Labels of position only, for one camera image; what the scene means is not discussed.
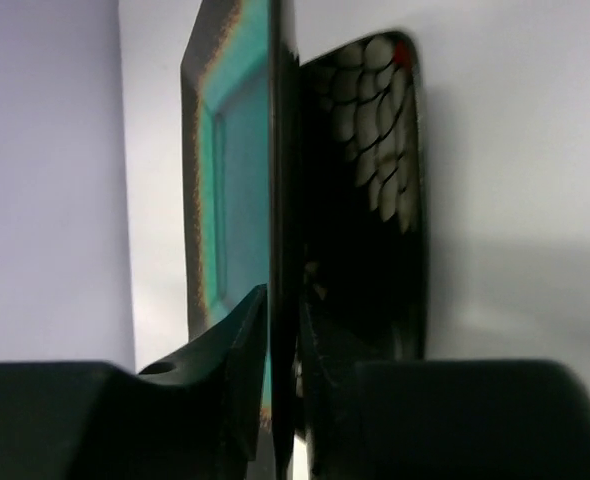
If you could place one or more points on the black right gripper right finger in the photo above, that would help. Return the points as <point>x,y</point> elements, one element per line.
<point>328,353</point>

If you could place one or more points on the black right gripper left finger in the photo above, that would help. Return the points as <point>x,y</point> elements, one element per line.
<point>222,372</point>

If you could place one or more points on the teal brown square plate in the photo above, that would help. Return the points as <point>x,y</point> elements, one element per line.
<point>241,166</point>

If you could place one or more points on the black floral square plate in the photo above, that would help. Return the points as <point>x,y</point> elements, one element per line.
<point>364,192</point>

